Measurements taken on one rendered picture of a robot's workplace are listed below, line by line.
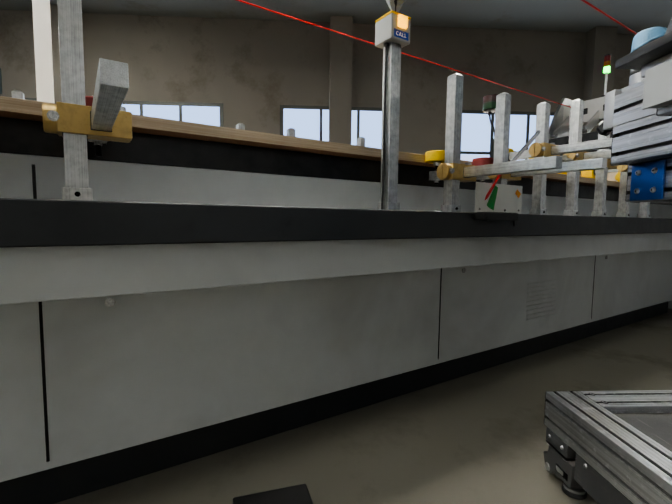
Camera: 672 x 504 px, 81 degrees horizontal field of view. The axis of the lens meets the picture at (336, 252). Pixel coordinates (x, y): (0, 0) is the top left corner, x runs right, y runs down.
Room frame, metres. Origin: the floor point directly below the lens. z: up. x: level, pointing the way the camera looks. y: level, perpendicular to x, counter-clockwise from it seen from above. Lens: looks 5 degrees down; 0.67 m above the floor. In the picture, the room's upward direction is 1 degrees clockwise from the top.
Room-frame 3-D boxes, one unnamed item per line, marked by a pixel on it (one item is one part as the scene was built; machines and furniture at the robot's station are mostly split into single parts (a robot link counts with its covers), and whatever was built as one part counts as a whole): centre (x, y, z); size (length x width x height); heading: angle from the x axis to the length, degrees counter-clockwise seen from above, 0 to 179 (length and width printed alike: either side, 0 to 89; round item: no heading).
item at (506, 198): (1.38, -0.56, 0.75); 0.26 x 0.01 x 0.10; 123
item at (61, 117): (0.74, 0.45, 0.84); 0.13 x 0.06 x 0.05; 123
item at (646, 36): (1.10, -0.83, 1.12); 0.09 x 0.08 x 0.11; 75
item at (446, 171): (1.29, -0.38, 0.83); 0.13 x 0.06 x 0.05; 123
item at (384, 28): (1.13, -0.15, 1.18); 0.07 x 0.07 x 0.08; 33
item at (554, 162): (1.22, -0.45, 0.82); 0.43 x 0.03 x 0.04; 33
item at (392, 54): (1.13, -0.15, 0.93); 0.05 x 0.04 x 0.45; 123
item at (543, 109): (1.55, -0.78, 0.88); 0.03 x 0.03 x 0.48; 33
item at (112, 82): (0.67, 0.38, 0.84); 0.43 x 0.03 x 0.04; 33
